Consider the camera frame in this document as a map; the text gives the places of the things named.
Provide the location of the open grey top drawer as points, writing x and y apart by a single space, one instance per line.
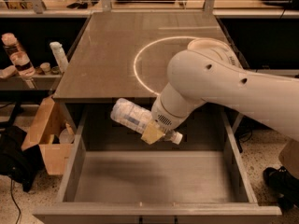
112 177

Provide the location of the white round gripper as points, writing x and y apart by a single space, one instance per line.
163 117

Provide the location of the cardboard box on floor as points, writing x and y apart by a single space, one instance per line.
49 133

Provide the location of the black bag on floor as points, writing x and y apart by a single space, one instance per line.
20 165

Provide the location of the white spray bottle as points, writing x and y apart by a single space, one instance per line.
59 55

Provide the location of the grey cabinet with drawer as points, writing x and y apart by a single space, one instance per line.
125 54

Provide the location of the brown drink bottle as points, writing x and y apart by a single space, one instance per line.
17 54

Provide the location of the small round jar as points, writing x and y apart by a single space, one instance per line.
45 68

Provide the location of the white paper bowl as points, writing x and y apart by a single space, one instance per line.
207 43

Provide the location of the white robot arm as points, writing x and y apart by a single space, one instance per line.
197 77

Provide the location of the black shoe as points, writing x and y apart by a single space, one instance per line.
281 181

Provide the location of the clear plastic water bottle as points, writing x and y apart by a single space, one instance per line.
136 118

